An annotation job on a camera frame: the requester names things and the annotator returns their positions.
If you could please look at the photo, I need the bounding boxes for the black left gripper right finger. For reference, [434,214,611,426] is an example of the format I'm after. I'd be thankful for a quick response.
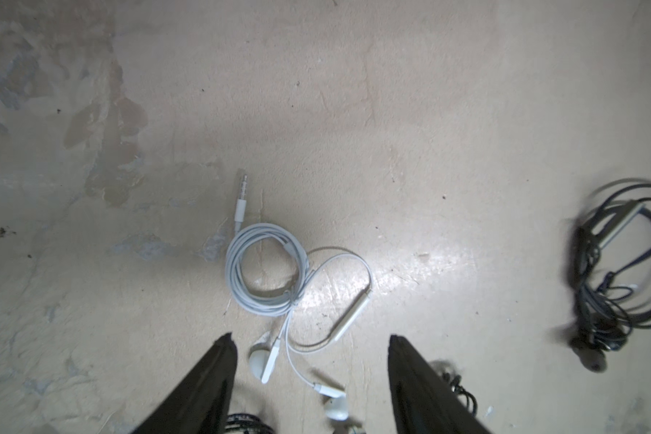
[388,335,488,433]

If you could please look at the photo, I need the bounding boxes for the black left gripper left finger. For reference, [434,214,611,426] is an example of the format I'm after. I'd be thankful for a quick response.
[134,333,238,434]

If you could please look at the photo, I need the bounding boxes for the white earphones coil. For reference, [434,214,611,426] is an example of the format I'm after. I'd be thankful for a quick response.
[224,174,374,422]

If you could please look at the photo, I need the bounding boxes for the black earphones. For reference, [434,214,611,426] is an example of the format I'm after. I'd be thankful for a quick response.
[441,372,477,416]
[567,179,651,374]
[224,413,275,434]

